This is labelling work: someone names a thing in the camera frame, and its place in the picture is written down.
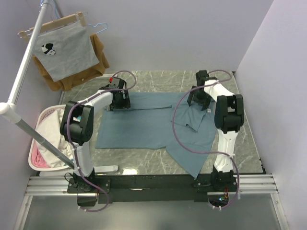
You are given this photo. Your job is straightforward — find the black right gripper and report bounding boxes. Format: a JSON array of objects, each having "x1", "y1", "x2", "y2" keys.
[{"x1": 187, "y1": 86, "x2": 211, "y2": 111}]

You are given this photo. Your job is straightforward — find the blue t shirt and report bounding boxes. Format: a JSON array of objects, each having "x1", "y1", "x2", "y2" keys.
[{"x1": 95, "y1": 92, "x2": 216, "y2": 178}]

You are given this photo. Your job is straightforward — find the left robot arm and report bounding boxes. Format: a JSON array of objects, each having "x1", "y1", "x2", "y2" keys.
[{"x1": 60, "y1": 77, "x2": 130, "y2": 193}]

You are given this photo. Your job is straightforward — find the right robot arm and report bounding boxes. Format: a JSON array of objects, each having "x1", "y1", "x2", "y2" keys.
[{"x1": 187, "y1": 70, "x2": 244, "y2": 191}]

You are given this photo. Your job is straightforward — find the brown hanging shirt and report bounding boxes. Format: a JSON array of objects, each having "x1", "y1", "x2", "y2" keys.
[{"x1": 33, "y1": 34, "x2": 110, "y2": 92}]

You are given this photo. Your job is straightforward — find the grey panda t shirt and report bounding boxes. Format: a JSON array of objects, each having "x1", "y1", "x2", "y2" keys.
[{"x1": 33, "y1": 21, "x2": 99, "y2": 81}]

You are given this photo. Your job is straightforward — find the white perforated laundry basket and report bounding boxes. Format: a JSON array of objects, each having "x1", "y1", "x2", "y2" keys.
[{"x1": 28, "y1": 104, "x2": 73, "y2": 171}]

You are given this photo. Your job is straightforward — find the wooden clip hanger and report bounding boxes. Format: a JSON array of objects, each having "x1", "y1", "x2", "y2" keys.
[{"x1": 17, "y1": 11, "x2": 88, "y2": 43}]

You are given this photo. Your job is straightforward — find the black mounting beam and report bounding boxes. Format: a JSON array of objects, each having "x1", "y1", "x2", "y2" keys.
[{"x1": 67, "y1": 174, "x2": 237, "y2": 204}]

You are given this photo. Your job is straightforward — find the pink garment in basket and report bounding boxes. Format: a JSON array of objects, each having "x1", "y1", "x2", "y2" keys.
[{"x1": 31, "y1": 142, "x2": 49, "y2": 168}]

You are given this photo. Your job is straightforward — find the white clothes rack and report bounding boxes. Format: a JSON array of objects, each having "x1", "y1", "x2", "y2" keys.
[{"x1": 0, "y1": 0, "x2": 119, "y2": 178}]

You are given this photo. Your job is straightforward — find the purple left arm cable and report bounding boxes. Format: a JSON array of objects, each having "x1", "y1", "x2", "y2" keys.
[{"x1": 66, "y1": 70, "x2": 137, "y2": 213}]

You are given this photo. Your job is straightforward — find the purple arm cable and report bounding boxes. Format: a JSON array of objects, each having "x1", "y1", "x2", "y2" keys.
[
  {"x1": 170, "y1": 69, "x2": 242, "y2": 210},
  {"x1": 66, "y1": 70, "x2": 137, "y2": 213}
]

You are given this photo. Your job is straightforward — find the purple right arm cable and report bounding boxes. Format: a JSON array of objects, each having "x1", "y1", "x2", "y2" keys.
[{"x1": 170, "y1": 69, "x2": 242, "y2": 210}]

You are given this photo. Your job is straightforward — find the aluminium rail frame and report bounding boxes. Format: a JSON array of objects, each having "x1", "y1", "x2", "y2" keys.
[{"x1": 14, "y1": 174, "x2": 290, "y2": 230}]

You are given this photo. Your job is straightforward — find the blue wire hanger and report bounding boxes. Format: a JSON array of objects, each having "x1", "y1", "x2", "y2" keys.
[{"x1": 41, "y1": 0, "x2": 108, "y2": 35}]

